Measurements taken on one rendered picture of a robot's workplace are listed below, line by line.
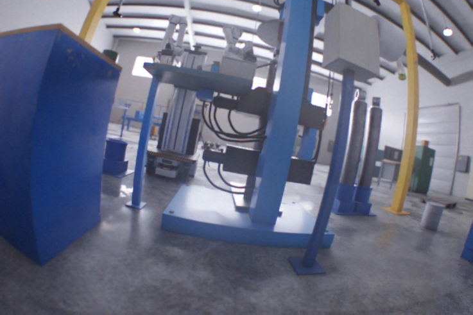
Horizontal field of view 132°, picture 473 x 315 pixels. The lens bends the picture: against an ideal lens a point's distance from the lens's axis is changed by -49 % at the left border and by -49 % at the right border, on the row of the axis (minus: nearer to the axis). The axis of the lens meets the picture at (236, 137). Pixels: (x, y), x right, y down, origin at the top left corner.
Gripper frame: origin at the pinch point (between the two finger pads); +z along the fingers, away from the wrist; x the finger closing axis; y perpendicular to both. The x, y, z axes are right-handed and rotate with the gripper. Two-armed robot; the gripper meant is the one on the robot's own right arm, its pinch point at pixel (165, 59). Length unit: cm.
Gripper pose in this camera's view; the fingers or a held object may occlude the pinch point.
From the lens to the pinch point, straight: 228.7
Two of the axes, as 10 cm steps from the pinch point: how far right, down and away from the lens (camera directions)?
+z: 0.3, 9.3, -3.6
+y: -2.9, 3.6, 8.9
